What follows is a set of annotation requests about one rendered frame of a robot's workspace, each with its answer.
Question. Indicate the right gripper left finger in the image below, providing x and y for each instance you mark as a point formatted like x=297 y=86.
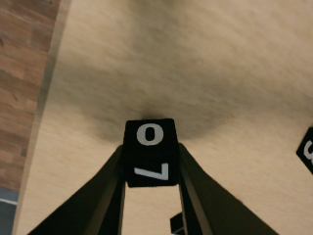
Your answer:
x=82 y=213

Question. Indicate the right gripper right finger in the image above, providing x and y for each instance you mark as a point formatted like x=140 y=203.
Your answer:
x=219 y=211

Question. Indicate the black number cube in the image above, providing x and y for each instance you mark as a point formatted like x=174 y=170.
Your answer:
x=150 y=153
x=305 y=151

